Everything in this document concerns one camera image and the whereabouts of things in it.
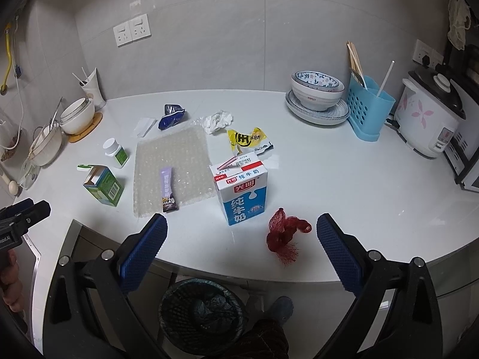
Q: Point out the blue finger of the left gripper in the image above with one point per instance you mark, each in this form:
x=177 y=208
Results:
x=16 y=208
x=33 y=214

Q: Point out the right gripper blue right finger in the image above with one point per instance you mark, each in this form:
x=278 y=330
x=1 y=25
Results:
x=340 y=250

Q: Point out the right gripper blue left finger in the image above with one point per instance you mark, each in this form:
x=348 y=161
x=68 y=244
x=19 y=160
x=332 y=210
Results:
x=138 y=251

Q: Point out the red mesh net bag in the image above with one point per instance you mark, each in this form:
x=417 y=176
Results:
x=282 y=229

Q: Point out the purple snack stick wrapper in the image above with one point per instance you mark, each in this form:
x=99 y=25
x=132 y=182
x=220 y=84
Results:
x=169 y=203

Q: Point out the green white small box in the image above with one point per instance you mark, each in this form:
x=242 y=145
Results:
x=102 y=184

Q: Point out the white pill bottle green label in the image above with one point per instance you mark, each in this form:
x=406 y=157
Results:
x=115 y=152

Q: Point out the blue white milk carton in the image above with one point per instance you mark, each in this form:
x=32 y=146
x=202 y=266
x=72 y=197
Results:
x=241 y=187

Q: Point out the clear bubble wrap sheet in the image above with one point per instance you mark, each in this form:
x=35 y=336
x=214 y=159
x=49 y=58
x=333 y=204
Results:
x=185 y=152

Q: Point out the yellow snack bag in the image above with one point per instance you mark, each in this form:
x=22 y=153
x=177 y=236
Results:
x=244 y=143

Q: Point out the blue foil snack wrapper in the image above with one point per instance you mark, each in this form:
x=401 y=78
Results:
x=174 y=114

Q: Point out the white tissue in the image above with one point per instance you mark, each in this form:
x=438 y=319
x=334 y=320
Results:
x=216 y=122

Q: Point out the black mesh trash bin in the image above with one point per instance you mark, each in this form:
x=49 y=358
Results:
x=200 y=316

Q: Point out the person's left hand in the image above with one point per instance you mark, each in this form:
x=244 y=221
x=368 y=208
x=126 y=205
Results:
x=12 y=285

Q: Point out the clear glass dish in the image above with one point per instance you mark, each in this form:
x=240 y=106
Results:
x=28 y=174

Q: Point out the person's blue shoe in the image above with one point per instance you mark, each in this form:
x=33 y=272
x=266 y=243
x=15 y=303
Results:
x=281 y=310

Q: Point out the white bowl on coaster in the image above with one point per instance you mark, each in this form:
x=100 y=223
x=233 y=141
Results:
x=77 y=117

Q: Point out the round wooden coaster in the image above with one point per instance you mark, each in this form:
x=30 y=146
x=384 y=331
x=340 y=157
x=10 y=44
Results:
x=93 y=125

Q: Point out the blue rimmed plate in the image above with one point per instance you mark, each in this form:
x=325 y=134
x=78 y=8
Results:
x=333 y=116

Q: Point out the blue plastic utensil holder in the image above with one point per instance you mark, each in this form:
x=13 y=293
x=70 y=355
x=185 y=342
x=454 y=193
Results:
x=368 y=112

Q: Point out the white vase cup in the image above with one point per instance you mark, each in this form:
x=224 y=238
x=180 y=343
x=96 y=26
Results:
x=91 y=87

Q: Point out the white microwave oven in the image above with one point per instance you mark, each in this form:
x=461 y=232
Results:
x=462 y=152

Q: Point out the blue patterned white bowl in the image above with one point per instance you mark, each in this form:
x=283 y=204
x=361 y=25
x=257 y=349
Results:
x=316 y=91

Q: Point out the white floral rice cooker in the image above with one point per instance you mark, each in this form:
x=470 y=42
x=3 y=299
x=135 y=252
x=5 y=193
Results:
x=429 y=111

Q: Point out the wooden chopsticks bundle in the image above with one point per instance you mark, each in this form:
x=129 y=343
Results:
x=355 y=66

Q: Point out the white straw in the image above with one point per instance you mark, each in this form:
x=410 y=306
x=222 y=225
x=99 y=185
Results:
x=386 y=77

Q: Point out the hanging cloth rag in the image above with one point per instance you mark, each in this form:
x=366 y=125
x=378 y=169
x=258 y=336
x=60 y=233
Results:
x=459 y=23

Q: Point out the wooden handle brush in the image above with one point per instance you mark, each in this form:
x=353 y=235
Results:
x=12 y=185

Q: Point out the wall socket with plug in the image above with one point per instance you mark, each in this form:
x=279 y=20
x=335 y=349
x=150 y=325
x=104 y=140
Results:
x=425 y=55

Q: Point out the white double wall socket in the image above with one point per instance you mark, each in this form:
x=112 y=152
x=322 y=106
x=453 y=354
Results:
x=132 y=30

